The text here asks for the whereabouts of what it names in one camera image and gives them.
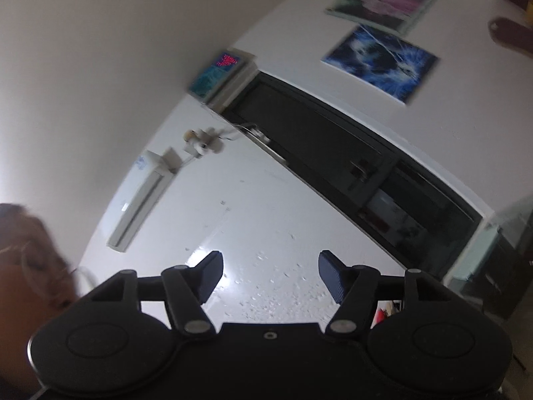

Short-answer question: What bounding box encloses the white air conditioner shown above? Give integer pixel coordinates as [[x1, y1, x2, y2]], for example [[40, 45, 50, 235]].
[[101, 147, 182, 253]]

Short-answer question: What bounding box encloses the ceiling lamp fixture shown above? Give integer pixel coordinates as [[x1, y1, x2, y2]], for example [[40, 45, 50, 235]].
[[184, 127, 238, 158]]

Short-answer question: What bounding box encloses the person's head with glasses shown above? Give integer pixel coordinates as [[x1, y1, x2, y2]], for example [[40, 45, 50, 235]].
[[1, 203, 80, 399]]

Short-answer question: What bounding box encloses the teal red picture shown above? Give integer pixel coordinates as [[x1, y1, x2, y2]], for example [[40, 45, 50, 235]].
[[188, 49, 255, 105]]

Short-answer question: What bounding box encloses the blue flower picture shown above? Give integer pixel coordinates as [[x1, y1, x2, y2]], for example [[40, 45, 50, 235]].
[[321, 24, 440, 105]]

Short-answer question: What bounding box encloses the pink flower picture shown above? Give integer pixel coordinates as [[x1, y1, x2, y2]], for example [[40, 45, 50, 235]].
[[325, 0, 436, 36]]

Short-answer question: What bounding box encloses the dark window frame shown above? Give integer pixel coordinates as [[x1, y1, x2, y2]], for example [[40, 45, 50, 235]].
[[222, 73, 481, 279]]

